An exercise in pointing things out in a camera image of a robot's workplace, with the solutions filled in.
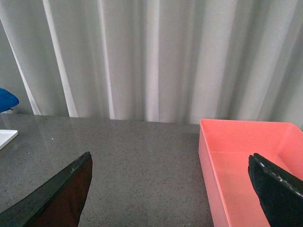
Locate blue microfiber cloth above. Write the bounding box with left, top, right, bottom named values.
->
left=0, top=88, right=19, bottom=113

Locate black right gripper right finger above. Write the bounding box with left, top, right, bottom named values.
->
left=248, top=153, right=303, bottom=227

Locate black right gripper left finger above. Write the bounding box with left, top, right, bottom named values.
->
left=0, top=152, right=92, bottom=227

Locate pink plastic bin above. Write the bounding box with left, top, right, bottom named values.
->
left=198, top=119, right=303, bottom=227

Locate white curtain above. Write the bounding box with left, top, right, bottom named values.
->
left=0, top=0, right=303, bottom=127

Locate white rack base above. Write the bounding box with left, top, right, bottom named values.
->
left=0, top=130, right=18, bottom=149

